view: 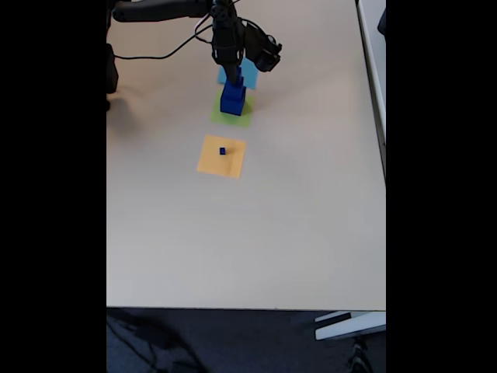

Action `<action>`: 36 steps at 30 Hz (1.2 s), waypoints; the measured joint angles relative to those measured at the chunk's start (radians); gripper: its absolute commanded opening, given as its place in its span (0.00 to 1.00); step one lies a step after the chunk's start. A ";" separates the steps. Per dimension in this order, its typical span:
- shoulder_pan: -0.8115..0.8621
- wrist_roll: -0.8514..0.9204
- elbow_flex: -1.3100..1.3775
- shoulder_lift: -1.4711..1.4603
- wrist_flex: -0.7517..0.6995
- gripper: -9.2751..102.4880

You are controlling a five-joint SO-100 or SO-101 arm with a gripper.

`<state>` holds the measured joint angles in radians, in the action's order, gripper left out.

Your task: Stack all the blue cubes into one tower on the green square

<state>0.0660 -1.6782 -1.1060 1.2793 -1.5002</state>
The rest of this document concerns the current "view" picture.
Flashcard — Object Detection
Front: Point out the large blue cube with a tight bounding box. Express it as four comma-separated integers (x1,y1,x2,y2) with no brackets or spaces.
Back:
220,85,247,117

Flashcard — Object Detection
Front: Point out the blue paper square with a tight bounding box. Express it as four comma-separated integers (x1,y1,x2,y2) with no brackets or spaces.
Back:
217,58,260,90

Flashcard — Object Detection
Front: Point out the green paper square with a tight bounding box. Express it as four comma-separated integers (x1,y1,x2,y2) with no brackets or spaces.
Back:
210,92,257,129

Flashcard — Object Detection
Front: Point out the orange paper square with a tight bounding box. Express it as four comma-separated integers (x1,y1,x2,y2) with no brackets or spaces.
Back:
196,134,248,180

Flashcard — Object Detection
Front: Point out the white table foot bar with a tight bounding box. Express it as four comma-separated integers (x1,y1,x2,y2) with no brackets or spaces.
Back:
313,311,387,341

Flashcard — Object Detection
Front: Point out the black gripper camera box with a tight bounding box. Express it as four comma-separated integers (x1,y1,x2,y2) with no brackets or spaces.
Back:
248,33,283,74

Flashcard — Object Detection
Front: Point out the black floor cable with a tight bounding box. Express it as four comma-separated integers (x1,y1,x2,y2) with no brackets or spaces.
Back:
106,310,203,373

